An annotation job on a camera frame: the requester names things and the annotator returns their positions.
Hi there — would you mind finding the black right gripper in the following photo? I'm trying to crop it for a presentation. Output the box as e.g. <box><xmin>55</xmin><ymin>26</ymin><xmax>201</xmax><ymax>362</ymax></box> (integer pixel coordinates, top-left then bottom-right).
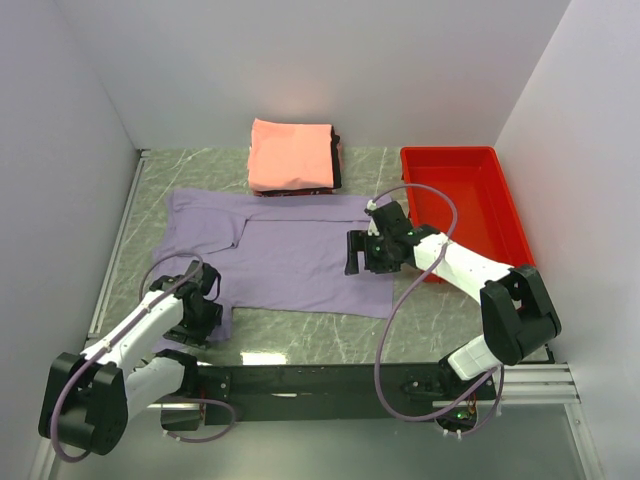
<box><xmin>345</xmin><ymin>230</ymin><xmax>402</xmax><ymax>275</ymax></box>

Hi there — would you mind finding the lavender t-shirt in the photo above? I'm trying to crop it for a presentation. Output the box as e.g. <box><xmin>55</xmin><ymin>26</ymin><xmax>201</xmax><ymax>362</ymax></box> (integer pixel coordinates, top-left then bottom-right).
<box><xmin>152</xmin><ymin>189</ymin><xmax>394</xmax><ymax>343</ymax></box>

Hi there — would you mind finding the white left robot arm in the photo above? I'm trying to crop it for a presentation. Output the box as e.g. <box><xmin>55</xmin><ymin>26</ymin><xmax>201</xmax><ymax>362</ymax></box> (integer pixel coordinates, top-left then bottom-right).
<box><xmin>38</xmin><ymin>254</ymin><xmax>222</xmax><ymax>463</ymax></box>

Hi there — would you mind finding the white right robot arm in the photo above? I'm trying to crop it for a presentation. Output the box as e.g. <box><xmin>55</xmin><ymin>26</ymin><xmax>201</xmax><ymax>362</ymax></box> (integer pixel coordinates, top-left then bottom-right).
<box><xmin>345</xmin><ymin>201</ymin><xmax>561</xmax><ymax>399</ymax></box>

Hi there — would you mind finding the black folded t-shirt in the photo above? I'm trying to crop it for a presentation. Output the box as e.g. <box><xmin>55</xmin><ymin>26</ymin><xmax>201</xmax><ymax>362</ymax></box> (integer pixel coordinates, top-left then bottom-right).
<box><xmin>252</xmin><ymin>126</ymin><xmax>345</xmax><ymax>195</ymax></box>

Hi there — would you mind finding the red patterned folded t-shirt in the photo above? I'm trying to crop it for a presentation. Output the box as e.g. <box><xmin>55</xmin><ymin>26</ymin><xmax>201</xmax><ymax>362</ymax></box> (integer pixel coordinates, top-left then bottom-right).
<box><xmin>252</xmin><ymin>188</ymin><xmax>334</xmax><ymax>198</ymax></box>

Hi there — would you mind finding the dusty pink folded t-shirt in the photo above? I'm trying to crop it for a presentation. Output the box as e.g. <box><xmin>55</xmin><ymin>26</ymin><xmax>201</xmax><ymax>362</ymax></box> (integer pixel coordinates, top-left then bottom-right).
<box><xmin>337</xmin><ymin>142</ymin><xmax>344</xmax><ymax>169</ymax></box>

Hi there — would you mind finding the red plastic bin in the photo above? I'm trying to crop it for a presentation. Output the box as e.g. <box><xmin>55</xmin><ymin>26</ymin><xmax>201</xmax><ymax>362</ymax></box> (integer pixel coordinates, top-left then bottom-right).
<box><xmin>400</xmin><ymin>146</ymin><xmax>535</xmax><ymax>266</ymax></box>

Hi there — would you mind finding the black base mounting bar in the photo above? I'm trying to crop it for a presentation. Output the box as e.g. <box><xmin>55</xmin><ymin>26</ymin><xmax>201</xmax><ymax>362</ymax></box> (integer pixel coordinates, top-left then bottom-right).
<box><xmin>149</xmin><ymin>362</ymin><xmax>501</xmax><ymax>427</ymax></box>

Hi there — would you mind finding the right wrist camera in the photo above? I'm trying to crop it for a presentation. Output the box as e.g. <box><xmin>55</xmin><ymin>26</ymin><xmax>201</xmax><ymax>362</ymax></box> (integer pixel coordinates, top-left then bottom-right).
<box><xmin>365</xmin><ymin>199</ymin><xmax>380</xmax><ymax>237</ymax></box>

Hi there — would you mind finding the aluminium frame rail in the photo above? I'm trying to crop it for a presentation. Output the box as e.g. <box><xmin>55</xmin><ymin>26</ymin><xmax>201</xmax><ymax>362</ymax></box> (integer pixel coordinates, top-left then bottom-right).
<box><xmin>27</xmin><ymin>148</ymin><xmax>584</xmax><ymax>480</ymax></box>

